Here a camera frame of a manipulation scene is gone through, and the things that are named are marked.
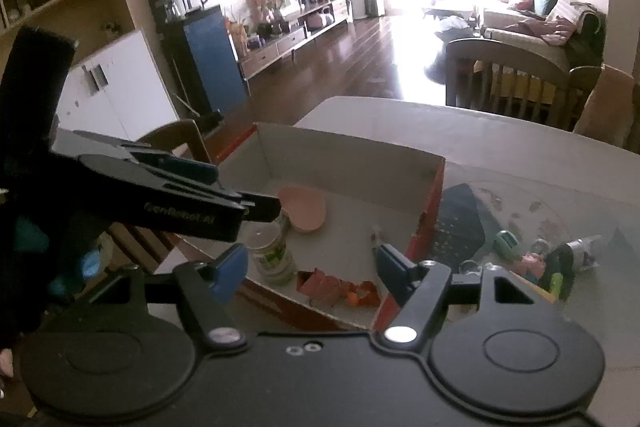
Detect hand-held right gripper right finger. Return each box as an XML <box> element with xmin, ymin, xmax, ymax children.
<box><xmin>370</xmin><ymin>244</ymin><xmax>573</xmax><ymax>350</ymax></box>

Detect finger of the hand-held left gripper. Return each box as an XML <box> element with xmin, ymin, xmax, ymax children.
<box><xmin>79</xmin><ymin>156</ymin><xmax>282</xmax><ymax>243</ymax></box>
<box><xmin>52</xmin><ymin>129</ymin><xmax>221</xmax><ymax>186</ymax></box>

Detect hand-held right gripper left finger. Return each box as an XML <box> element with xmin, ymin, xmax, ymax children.
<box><xmin>87</xmin><ymin>243</ymin><xmax>249</xmax><ymax>353</ymax></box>

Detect green-lidded spice jar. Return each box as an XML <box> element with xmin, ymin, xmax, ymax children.
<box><xmin>252</xmin><ymin>224</ymin><xmax>297</xmax><ymax>286</ymax></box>

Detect small yellow carton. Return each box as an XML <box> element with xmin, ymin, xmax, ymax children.
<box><xmin>297</xmin><ymin>269</ymin><xmax>349</xmax><ymax>307</ymax></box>

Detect pink heart-shaped bowl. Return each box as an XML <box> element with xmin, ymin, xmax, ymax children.
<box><xmin>277</xmin><ymin>187</ymin><xmax>327</xmax><ymax>234</ymax></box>

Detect red cardboard box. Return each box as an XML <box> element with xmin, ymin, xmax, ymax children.
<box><xmin>170</xmin><ymin>122</ymin><xmax>447</xmax><ymax>333</ymax></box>

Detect teal round toy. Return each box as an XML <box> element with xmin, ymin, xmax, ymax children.
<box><xmin>494</xmin><ymin>230</ymin><xmax>521</xmax><ymax>258</ymax></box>

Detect green and orange toy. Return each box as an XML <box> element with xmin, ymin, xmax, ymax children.
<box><xmin>542</xmin><ymin>244</ymin><xmax>576</xmax><ymax>301</ymax></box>

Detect small white bottle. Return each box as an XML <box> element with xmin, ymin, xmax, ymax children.
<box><xmin>565</xmin><ymin>234</ymin><xmax>607</xmax><ymax>274</ymax></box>

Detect broom with dustpan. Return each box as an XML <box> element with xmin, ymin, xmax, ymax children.
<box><xmin>170</xmin><ymin>52</ymin><xmax>224</xmax><ymax>128</ymax></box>

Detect white storage cabinet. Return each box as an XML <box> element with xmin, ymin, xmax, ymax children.
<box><xmin>55</xmin><ymin>29</ymin><xmax>179</xmax><ymax>144</ymax></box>

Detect black cabinet blue panel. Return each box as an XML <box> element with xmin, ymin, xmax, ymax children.
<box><xmin>146</xmin><ymin>0</ymin><xmax>251</xmax><ymax>116</ymax></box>

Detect wooden television cabinet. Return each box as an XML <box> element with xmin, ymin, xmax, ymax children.
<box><xmin>235</xmin><ymin>0</ymin><xmax>351</xmax><ymax>80</ymax></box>

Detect pink artificial flowers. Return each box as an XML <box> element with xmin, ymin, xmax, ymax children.
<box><xmin>247</xmin><ymin>0</ymin><xmax>281</xmax><ymax>26</ymax></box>

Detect dark round floor cushion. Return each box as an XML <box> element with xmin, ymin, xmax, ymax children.
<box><xmin>422</xmin><ymin>49</ymin><xmax>451</xmax><ymax>86</ymax></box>

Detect wooden dining chair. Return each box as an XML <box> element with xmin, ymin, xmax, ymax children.
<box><xmin>445</xmin><ymin>38</ymin><xmax>574</xmax><ymax>128</ymax></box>
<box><xmin>567</xmin><ymin>64</ymin><xmax>637</xmax><ymax>148</ymax></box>

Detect blue-grey floor cushion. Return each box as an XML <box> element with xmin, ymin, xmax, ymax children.
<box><xmin>432</xmin><ymin>14</ymin><xmax>481</xmax><ymax>43</ymax></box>

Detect beige towel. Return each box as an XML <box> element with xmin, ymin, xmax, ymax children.
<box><xmin>572</xmin><ymin>64</ymin><xmax>637</xmax><ymax>148</ymax></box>

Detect white coffee table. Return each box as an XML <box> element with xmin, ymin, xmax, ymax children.
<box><xmin>422</xmin><ymin>0</ymin><xmax>484</xmax><ymax>20</ymax></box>

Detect grey sofa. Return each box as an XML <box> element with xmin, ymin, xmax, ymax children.
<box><xmin>482</xmin><ymin>0</ymin><xmax>609</xmax><ymax>68</ymax></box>

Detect reddish sofa blanket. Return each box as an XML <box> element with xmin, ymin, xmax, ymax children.
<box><xmin>505</xmin><ymin>14</ymin><xmax>581</xmax><ymax>48</ymax></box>

